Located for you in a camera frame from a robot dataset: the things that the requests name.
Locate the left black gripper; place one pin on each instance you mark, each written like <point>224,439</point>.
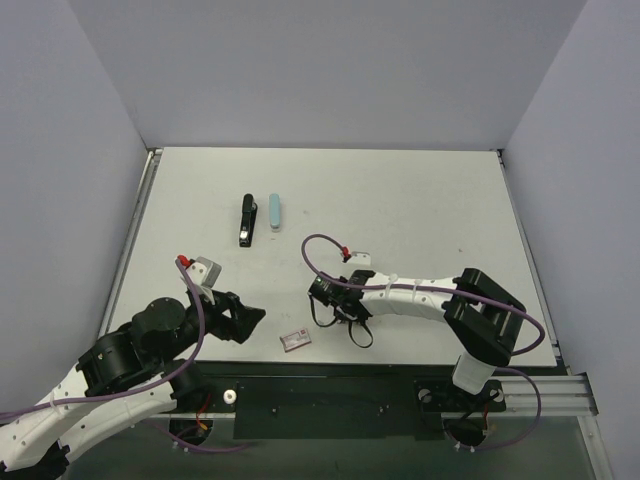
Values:
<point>230,316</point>

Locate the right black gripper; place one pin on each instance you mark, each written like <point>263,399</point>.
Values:
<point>338,293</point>

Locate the black stapler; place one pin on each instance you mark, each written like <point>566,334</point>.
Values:
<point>249,210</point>

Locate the light blue stapler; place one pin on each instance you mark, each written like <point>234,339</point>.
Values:
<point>275,212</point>

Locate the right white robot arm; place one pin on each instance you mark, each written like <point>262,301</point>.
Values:
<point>478,311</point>

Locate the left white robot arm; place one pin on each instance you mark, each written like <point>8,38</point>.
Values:
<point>125,377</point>

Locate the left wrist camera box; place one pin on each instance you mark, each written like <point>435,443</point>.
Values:
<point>203,273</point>

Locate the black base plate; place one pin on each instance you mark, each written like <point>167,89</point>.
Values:
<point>288,401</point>

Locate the aluminium frame rail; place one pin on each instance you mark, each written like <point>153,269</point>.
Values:
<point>561,396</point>

